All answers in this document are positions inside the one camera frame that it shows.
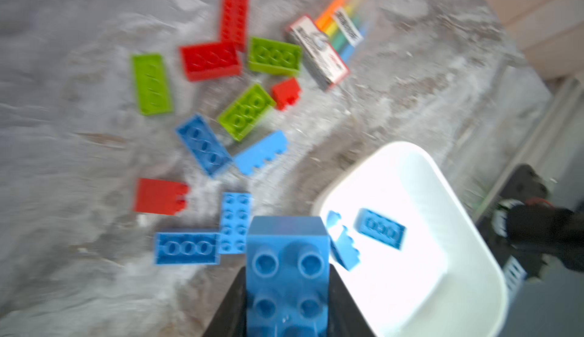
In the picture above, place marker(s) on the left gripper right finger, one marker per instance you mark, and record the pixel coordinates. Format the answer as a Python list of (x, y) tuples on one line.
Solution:
[(345, 318)]

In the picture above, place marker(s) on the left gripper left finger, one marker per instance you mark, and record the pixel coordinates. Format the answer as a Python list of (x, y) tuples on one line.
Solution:
[(230, 318)]

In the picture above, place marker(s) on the blue lego brick bottom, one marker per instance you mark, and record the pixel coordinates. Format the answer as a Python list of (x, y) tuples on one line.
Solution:
[(380, 228)]

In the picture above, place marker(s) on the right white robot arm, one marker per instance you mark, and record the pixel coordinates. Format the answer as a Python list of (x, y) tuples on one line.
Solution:
[(523, 224)]

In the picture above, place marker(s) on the right white plastic bin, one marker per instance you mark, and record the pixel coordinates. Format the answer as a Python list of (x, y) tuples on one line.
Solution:
[(444, 281)]

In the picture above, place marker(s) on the blue double lego brick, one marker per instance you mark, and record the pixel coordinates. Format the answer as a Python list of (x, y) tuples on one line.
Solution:
[(205, 247)]

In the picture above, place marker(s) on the red lego brick centre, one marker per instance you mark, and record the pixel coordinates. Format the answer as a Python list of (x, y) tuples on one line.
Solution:
[(160, 197)]

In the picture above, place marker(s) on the blue lego brick upright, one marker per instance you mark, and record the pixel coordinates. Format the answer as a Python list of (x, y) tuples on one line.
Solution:
[(204, 145)]

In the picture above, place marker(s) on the blue lego brick side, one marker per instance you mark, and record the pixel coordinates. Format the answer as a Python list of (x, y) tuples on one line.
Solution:
[(256, 156)]

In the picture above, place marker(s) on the green lego brick centre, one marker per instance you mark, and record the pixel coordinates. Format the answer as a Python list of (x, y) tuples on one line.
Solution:
[(243, 115)]

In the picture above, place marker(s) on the green lego brick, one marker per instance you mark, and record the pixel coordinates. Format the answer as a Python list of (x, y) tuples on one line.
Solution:
[(274, 57), (153, 96), (243, 115)]

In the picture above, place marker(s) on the small red lego brick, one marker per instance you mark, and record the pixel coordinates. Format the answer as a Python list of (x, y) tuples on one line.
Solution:
[(286, 93)]

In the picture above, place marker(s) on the green lego brick upper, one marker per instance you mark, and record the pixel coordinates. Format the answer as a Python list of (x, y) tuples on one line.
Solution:
[(153, 96)]

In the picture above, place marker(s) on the red long lego left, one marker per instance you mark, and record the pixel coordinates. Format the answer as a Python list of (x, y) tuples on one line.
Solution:
[(210, 61)]

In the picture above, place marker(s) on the red long lego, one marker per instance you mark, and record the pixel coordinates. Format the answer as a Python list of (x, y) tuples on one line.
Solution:
[(234, 18), (210, 61)]

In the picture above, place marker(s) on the green lego brick right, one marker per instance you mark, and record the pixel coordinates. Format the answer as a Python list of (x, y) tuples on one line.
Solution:
[(274, 57)]

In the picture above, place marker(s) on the colored marker pack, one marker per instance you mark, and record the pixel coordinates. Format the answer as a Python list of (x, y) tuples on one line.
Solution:
[(330, 35)]

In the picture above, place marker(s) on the red long lego right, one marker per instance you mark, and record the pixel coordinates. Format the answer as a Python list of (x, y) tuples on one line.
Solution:
[(234, 18)]

